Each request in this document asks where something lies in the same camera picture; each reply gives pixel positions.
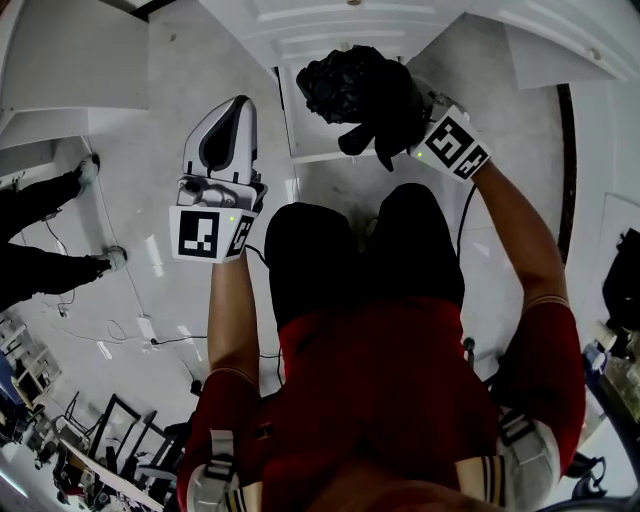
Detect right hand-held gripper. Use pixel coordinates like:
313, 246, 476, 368
408, 75, 494, 184

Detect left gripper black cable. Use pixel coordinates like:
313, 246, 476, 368
243, 243, 287, 387

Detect black plastic garbage bag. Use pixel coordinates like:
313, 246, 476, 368
295, 44, 431, 174

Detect person's red shirt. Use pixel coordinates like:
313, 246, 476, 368
176, 294, 587, 512

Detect white side table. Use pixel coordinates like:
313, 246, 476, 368
0, 0, 152, 151

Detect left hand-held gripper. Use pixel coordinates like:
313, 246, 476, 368
168, 94, 269, 264

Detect person's left forearm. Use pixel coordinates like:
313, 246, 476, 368
206, 247, 262, 382

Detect person's black trousers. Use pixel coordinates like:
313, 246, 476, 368
263, 182, 467, 332

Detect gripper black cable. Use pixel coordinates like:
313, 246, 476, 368
243, 243, 287, 387
451, 183, 477, 254

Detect white board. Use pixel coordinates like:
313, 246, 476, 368
58, 439, 167, 512

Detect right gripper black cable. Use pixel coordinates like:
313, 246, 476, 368
451, 183, 477, 254

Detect white shelf unit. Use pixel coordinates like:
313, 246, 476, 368
197, 0, 640, 166

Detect white drawer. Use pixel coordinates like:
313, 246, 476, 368
272, 63, 432, 165

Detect gray shoulder strap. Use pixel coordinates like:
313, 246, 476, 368
186, 427, 242, 512
496, 406, 559, 495

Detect black floor cable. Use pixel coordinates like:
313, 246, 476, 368
148, 333, 209, 347

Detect black backpack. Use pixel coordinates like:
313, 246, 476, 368
601, 227, 640, 332

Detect black folding chair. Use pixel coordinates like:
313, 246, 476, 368
88, 393, 192, 482

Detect person's right forearm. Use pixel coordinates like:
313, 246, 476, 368
471, 159, 572, 307

